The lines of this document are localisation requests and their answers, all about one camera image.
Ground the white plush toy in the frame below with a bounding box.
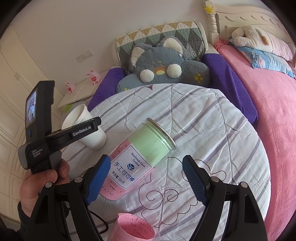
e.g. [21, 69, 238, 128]
[231, 25, 295, 63]

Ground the striped round table cloth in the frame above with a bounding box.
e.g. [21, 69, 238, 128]
[62, 84, 271, 240]

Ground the pink bunny figurine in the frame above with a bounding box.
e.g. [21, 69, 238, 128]
[87, 70, 101, 85]
[65, 82, 76, 94]

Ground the grey cat plush cushion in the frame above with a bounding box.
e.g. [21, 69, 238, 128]
[116, 37, 212, 93]

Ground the black cable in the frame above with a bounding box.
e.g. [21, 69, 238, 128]
[89, 210, 110, 237]

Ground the cream wooden headboard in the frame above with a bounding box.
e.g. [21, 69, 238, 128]
[203, 1, 294, 45]

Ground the person's left hand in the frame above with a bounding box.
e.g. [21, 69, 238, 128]
[20, 159, 70, 217]

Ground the cream wardrobe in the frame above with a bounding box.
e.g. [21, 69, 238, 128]
[0, 27, 64, 220]

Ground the white wall switch panel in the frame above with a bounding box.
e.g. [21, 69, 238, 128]
[75, 50, 93, 63]

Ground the pink bunny figurine right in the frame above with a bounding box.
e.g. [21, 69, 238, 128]
[87, 70, 101, 85]

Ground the white bedside shelf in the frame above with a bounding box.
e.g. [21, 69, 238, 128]
[58, 70, 108, 108]

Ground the white paper cup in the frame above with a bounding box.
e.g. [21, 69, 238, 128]
[62, 104, 107, 150]

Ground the pink green cookie jar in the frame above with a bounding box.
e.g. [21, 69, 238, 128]
[99, 118, 177, 201]

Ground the pink bunny figurine left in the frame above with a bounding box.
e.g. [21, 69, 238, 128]
[65, 82, 76, 94]

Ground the purple blanket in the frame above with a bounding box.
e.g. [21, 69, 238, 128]
[87, 53, 258, 127]

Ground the pink plastic cup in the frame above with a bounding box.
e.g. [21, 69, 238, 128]
[108, 213, 156, 241]

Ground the blue floral pillow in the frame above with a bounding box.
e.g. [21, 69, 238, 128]
[229, 38, 295, 78]

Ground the grey flower pillow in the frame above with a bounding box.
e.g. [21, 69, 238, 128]
[63, 102, 79, 114]

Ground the quilted triangle pattern cushion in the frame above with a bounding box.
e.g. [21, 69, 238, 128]
[111, 21, 209, 73]

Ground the pink bed blanket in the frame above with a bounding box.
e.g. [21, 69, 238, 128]
[214, 40, 295, 240]

